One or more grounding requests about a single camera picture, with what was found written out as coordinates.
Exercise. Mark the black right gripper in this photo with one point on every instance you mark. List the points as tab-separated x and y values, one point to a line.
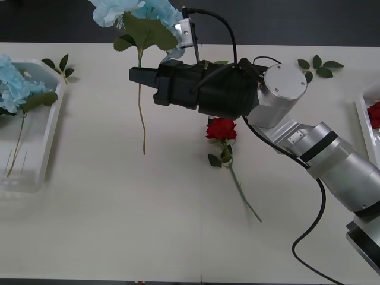
178	86

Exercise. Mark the red rose with green stem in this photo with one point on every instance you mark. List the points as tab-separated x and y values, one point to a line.
375	114
221	129

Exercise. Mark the loose green leaf sprig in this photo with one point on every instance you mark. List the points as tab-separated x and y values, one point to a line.
63	61
222	63
324	71

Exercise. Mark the shallow white box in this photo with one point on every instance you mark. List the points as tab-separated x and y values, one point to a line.
364	130
50	133

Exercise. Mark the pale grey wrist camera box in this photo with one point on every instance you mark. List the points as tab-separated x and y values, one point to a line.
185	32

